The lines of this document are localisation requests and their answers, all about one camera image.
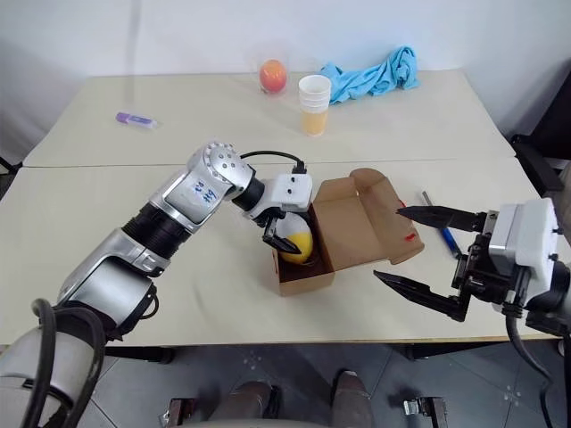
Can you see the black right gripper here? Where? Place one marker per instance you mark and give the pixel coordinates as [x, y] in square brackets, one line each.
[479, 272]

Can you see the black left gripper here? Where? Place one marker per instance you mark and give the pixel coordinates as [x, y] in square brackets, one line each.
[267, 220]

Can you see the yellow round item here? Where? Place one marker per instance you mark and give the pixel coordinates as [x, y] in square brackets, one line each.
[298, 247]

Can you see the blue pen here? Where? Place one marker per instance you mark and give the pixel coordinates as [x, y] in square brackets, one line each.
[451, 243]

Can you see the red tape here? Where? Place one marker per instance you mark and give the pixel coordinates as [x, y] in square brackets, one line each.
[409, 236]

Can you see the brown cardboard box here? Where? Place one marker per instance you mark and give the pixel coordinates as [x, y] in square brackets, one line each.
[352, 232]

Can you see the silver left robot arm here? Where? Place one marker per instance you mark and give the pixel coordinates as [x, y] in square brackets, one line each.
[134, 249]

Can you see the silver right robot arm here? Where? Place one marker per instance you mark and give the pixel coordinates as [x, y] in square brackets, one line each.
[553, 307]

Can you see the orange paper cup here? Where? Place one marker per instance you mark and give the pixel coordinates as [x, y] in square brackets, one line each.
[313, 124]

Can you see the dark rounded shape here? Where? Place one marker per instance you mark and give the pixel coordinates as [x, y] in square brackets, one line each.
[252, 403]
[352, 399]

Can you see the orange peach fruit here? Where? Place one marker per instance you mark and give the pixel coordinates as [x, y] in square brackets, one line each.
[273, 76]

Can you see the light blue cloth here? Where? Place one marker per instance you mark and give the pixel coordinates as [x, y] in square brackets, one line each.
[370, 80]

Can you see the purple capped stick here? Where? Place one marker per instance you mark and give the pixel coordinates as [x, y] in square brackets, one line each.
[134, 119]

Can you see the black stand leg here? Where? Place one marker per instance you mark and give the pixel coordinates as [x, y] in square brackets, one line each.
[9, 165]

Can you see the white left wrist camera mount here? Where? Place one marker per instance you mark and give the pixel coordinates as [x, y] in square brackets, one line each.
[290, 189]

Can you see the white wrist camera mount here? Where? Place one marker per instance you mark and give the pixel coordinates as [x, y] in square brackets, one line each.
[522, 245]
[290, 189]

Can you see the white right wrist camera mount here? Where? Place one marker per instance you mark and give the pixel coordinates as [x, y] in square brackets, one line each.
[522, 245]

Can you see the black table frame bar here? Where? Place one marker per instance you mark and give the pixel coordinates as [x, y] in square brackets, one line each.
[143, 354]
[426, 351]

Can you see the metal caster bracket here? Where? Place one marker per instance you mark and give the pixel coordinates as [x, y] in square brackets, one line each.
[424, 410]
[178, 412]

